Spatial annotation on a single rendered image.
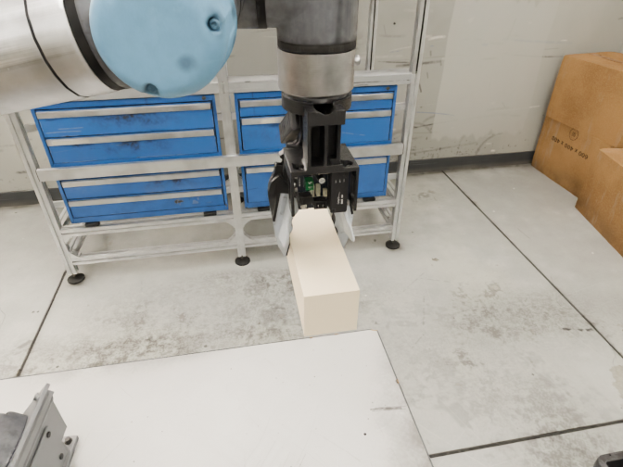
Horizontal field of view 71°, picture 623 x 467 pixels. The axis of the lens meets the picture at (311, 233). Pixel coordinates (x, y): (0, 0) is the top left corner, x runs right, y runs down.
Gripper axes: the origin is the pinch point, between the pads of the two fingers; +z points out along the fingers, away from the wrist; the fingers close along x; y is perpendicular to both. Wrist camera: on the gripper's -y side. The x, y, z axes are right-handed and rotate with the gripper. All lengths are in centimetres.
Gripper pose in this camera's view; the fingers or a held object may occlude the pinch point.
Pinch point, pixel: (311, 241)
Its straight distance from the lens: 57.0
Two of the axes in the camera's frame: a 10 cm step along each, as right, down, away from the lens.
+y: 1.8, 5.6, -8.1
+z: 0.0, 8.2, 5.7
